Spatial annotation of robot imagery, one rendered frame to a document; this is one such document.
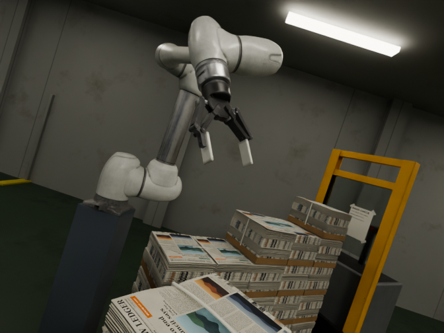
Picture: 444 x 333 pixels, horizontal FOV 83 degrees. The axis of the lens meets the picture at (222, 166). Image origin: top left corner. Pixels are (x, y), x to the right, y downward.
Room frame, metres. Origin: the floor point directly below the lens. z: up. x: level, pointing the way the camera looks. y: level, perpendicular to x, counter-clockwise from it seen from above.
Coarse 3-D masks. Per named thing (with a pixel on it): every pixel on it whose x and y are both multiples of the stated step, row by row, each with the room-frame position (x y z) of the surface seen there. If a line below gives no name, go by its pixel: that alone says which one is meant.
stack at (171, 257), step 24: (168, 240) 1.49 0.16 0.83; (192, 240) 1.61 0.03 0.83; (216, 240) 1.76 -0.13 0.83; (168, 264) 1.24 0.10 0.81; (192, 264) 1.31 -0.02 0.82; (216, 264) 1.41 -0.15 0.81; (240, 264) 1.49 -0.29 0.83; (264, 264) 1.61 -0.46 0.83; (144, 288) 1.42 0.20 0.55; (240, 288) 1.53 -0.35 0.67; (264, 288) 1.64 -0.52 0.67; (288, 288) 1.77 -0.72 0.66; (288, 312) 1.81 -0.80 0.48
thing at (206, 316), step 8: (168, 288) 0.66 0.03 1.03; (176, 288) 0.67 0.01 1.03; (184, 288) 0.68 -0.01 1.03; (176, 296) 0.63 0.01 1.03; (184, 296) 0.65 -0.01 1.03; (184, 304) 0.61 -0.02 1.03; (192, 304) 0.62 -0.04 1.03; (200, 304) 0.63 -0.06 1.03; (200, 312) 0.60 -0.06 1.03; (208, 312) 0.61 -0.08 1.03; (216, 312) 0.62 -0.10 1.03; (208, 320) 0.58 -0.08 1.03; (216, 320) 0.59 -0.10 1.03; (216, 328) 0.56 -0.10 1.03; (224, 328) 0.57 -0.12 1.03
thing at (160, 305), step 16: (160, 288) 0.64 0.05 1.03; (112, 304) 0.53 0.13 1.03; (128, 304) 0.54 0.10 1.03; (144, 304) 0.55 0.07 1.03; (160, 304) 0.57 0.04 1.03; (176, 304) 0.60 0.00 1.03; (112, 320) 0.52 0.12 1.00; (128, 320) 0.49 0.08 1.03; (144, 320) 0.51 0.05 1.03; (160, 320) 0.52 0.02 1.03; (176, 320) 0.54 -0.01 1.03; (192, 320) 0.56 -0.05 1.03
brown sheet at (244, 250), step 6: (228, 234) 1.85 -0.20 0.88; (234, 240) 1.77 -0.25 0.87; (240, 246) 1.70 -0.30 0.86; (246, 252) 1.64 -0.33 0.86; (252, 258) 1.58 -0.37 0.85; (258, 258) 1.56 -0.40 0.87; (264, 258) 1.58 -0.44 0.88; (270, 258) 1.61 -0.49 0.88; (270, 264) 1.62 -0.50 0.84; (276, 264) 1.65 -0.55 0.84; (282, 264) 1.68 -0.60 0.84
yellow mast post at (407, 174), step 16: (400, 176) 2.05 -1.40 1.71; (400, 192) 2.01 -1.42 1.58; (400, 208) 2.00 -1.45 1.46; (384, 224) 2.04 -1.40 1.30; (384, 240) 2.01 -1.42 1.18; (384, 256) 2.01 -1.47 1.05; (368, 272) 2.04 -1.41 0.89; (368, 288) 2.00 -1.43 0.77; (352, 304) 2.06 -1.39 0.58; (368, 304) 2.02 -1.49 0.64; (352, 320) 2.03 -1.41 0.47
